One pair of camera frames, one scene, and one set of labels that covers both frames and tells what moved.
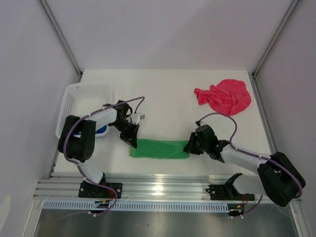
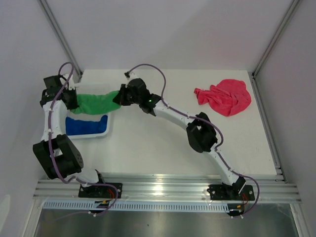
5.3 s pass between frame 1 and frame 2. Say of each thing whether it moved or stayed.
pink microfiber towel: stayed
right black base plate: stayed
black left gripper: moved
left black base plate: stayed
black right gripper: moved
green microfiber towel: moved
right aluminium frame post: stayed
